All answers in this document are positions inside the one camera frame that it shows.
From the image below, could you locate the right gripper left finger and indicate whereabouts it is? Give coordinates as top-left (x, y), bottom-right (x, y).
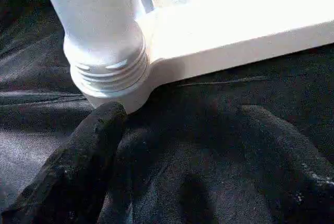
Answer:
top-left (0, 101), bottom-right (128, 224)

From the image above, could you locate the white plastic table leg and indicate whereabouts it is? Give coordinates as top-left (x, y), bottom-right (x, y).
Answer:
top-left (38, 0), bottom-right (151, 99)

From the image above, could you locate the black mat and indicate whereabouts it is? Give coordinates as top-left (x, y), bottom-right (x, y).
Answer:
top-left (0, 0), bottom-right (334, 224)

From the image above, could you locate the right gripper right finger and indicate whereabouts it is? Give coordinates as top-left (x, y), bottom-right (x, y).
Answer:
top-left (239, 104), bottom-right (334, 224)

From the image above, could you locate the white plastic table top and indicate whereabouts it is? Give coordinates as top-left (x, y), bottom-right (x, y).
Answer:
top-left (86, 0), bottom-right (334, 116)

